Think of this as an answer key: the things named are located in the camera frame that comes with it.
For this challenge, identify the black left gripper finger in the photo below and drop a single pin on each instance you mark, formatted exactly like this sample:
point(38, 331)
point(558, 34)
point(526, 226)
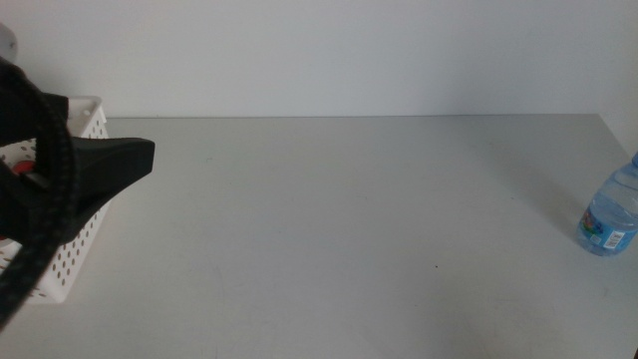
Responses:
point(109, 164)
point(15, 109)

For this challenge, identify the red cola can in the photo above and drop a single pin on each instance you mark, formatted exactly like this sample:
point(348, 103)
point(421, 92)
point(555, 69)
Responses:
point(22, 167)

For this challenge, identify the clear blue-capped water bottle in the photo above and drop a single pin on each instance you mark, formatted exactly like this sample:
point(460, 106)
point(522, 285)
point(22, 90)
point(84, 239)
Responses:
point(610, 214)

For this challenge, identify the white perforated plastic basket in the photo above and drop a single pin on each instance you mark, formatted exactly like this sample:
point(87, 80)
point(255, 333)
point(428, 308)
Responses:
point(92, 107)

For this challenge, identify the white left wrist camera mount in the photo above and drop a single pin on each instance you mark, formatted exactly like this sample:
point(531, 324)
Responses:
point(6, 42)

